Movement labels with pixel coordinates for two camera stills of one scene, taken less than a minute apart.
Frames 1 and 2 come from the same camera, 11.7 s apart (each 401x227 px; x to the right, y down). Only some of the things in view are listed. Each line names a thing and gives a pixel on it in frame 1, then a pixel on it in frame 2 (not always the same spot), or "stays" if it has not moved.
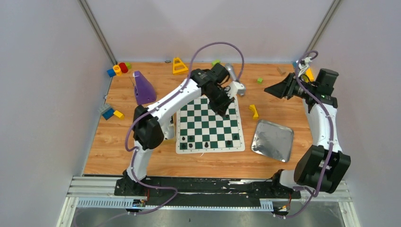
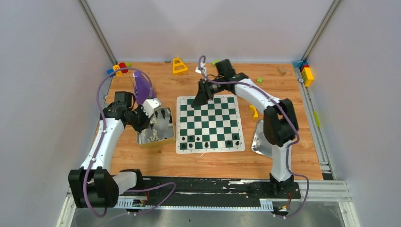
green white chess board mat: [200, 129] stays
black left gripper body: [219, 102] to [143, 121]
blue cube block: [111, 73] stays
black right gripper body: [290, 88] to [208, 89]
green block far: [213, 63] stays
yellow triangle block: [178, 66] stays
